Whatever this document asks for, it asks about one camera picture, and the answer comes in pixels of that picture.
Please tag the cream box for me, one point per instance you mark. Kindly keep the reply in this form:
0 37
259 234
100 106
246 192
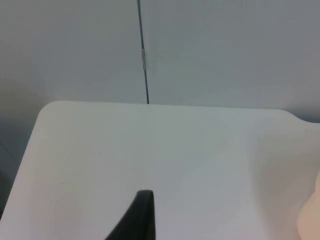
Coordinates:
311 215

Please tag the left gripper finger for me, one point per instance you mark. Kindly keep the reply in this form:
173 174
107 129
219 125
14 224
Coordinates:
141 220

